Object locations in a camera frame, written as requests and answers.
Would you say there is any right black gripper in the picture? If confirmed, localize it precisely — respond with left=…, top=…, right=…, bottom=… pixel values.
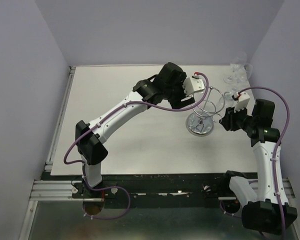
left=218, top=102, right=257, bottom=131

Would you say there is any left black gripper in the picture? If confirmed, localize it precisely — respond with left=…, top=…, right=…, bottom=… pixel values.
left=164, top=72, right=195, bottom=112

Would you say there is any clear wine glass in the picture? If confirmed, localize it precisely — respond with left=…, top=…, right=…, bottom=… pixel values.
left=234, top=63, right=253, bottom=83
left=223, top=51, right=248, bottom=85
left=216, top=86, right=237, bottom=110

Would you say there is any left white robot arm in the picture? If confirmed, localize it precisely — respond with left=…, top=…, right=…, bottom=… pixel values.
left=75, top=62, right=195, bottom=198

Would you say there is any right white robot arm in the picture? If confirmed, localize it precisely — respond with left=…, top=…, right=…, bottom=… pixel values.
left=219, top=96, right=298, bottom=236

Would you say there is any chrome wine glass rack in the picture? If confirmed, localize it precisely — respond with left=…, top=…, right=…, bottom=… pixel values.
left=185, top=86, right=226, bottom=137

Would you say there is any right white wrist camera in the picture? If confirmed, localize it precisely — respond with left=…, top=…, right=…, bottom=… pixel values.
left=232, top=91, right=250, bottom=113

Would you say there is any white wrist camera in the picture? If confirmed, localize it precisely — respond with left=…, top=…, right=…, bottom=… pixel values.
left=232, top=91, right=250, bottom=113
left=182, top=72, right=206, bottom=97

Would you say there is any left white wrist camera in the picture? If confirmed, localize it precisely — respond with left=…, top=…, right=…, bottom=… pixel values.
left=182, top=72, right=206, bottom=97

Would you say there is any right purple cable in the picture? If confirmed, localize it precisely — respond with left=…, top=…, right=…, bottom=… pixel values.
left=219, top=86, right=291, bottom=240

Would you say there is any purple cable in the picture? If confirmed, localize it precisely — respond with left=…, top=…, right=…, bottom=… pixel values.
left=219, top=86, right=291, bottom=240
left=64, top=72, right=210, bottom=221

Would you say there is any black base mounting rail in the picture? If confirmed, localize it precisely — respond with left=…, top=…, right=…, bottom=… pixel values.
left=41, top=171, right=290, bottom=210

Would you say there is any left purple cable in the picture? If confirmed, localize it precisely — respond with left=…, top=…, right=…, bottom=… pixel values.
left=64, top=72, right=210, bottom=221

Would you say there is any aluminium frame rail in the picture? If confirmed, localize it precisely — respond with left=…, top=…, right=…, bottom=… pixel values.
left=19, top=65, right=83, bottom=240

